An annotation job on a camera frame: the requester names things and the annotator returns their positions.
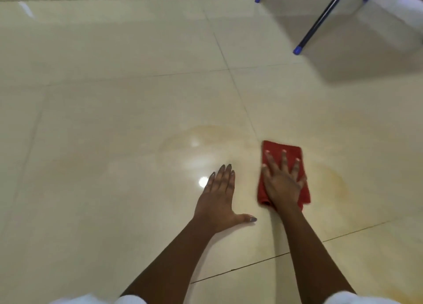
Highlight white fluffy garment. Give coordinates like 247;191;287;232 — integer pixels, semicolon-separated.
49;290;402;304

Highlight person's right forearm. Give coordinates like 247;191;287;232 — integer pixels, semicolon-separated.
276;204;357;304

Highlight person's left forearm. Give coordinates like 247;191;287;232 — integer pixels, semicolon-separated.
120;216;219;304

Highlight person's left hand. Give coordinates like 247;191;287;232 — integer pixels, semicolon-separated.
193;164;258;237

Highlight red cloth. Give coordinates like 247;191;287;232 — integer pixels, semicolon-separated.
257;140;311;212

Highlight person's right hand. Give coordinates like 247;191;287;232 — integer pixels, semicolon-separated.
261;150;307;215

